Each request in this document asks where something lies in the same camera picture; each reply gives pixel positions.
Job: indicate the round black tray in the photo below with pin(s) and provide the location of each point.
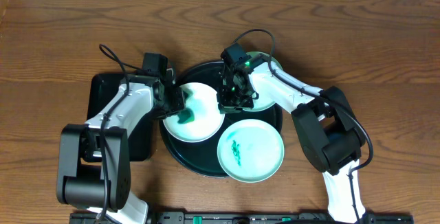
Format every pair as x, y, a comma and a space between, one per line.
201, 157

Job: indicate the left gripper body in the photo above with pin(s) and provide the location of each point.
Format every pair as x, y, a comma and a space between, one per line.
175, 100

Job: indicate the mint green plate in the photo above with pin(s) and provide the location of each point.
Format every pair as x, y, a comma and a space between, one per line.
263, 102
250, 151

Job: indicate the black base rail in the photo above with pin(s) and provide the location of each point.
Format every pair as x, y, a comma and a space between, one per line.
203, 218

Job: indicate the white plate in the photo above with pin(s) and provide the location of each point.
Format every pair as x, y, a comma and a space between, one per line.
208, 118

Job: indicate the mint green plate front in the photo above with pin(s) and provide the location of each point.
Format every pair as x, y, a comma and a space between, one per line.
250, 151

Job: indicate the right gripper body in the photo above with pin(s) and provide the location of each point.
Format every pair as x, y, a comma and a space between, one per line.
235, 98

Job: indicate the black rectangular tray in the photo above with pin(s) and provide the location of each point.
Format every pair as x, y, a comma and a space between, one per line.
133, 102

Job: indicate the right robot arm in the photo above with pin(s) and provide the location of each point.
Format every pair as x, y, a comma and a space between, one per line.
329, 133

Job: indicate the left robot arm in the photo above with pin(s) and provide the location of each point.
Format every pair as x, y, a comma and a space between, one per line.
94, 160

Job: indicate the green scouring sponge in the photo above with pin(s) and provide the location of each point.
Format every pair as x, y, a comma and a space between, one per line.
186, 115

